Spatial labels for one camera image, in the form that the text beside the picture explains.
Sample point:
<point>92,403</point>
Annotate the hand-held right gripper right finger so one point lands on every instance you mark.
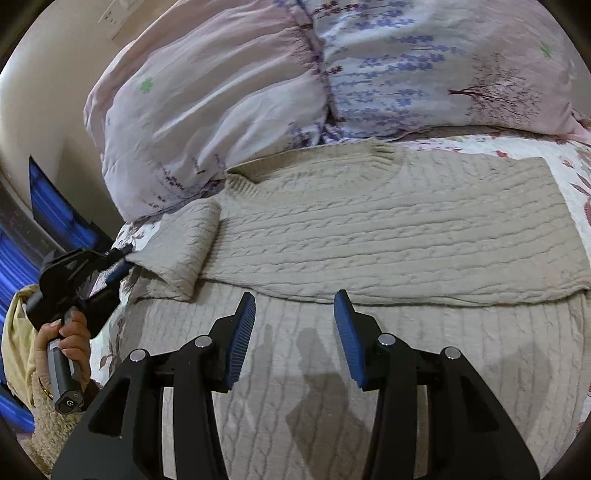
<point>347,339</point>

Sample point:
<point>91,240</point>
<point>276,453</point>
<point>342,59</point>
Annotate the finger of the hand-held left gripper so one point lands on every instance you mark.
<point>117,273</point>
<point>121,253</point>

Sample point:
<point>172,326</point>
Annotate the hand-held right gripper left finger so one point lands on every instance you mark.
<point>243,339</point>

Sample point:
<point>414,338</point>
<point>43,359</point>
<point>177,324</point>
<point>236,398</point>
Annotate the person's left forearm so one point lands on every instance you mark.
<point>46,429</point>

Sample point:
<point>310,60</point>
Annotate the person's left hand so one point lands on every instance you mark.
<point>69,344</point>

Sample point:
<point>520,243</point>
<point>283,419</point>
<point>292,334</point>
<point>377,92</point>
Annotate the blue curtain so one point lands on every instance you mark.
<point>60,217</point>

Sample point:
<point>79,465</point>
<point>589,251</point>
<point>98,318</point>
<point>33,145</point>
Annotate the pink floral pillow left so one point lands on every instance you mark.
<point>221,101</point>

